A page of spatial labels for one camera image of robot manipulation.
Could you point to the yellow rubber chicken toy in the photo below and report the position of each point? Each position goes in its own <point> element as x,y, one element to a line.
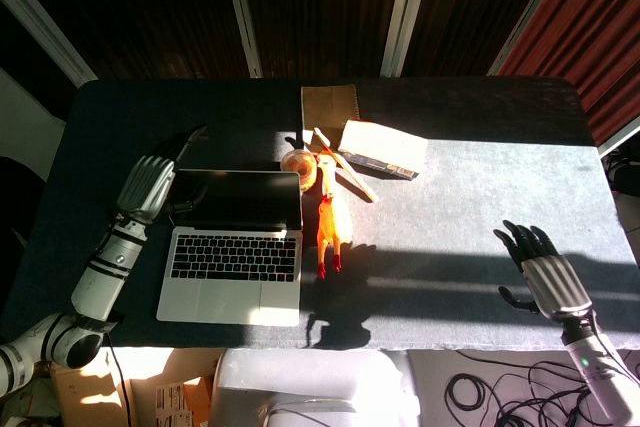
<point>329,219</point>

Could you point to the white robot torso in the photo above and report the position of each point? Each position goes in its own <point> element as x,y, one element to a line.
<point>315,389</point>

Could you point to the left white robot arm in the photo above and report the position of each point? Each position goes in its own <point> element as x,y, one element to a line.
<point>90,292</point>

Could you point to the dark grey table cloth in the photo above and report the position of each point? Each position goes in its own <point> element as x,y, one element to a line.
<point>450,227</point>

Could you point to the wooden stick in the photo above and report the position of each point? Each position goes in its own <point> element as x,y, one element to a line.
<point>345,167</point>

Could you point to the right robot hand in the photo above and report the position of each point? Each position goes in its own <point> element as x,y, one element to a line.
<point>547,267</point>

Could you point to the white rectangular box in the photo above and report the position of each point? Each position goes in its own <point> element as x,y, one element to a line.
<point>382,148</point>

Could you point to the cardboard box with labels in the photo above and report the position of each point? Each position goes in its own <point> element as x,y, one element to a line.
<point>150,394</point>

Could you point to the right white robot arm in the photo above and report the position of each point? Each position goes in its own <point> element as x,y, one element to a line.
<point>597,367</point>

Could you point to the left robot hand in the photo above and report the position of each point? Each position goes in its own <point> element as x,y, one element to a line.
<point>146,187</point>

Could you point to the red curtain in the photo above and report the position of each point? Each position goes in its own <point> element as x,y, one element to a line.
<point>580,32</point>

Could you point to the silver open laptop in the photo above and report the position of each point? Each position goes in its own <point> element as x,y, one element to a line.
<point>235,247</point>

